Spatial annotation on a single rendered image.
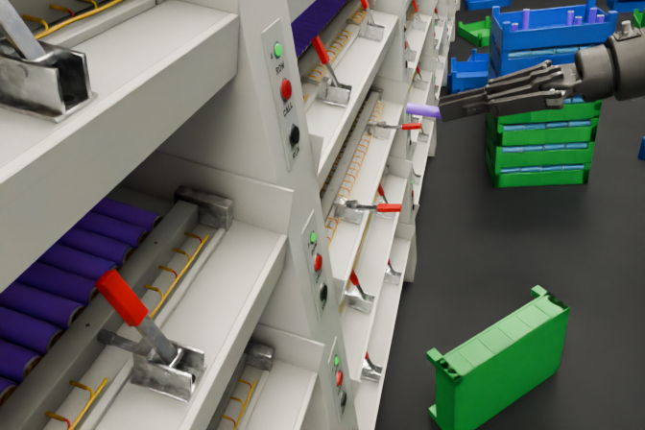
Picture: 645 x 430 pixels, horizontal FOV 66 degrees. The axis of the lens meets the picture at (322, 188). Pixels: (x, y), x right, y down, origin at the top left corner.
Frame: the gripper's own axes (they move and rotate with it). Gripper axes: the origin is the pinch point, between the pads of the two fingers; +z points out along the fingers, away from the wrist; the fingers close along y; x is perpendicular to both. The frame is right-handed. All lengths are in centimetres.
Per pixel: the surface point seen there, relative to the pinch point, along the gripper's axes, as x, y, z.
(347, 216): 6.4, 16.3, 18.4
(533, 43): 21, -77, -14
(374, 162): 7.7, -1.4, 17.5
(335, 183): 3.2, 11.3, 20.5
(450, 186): 63, -76, 20
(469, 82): 54, -144, 12
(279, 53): -25.0, 38.1, 8.0
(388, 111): 7.4, -22.1, 18.0
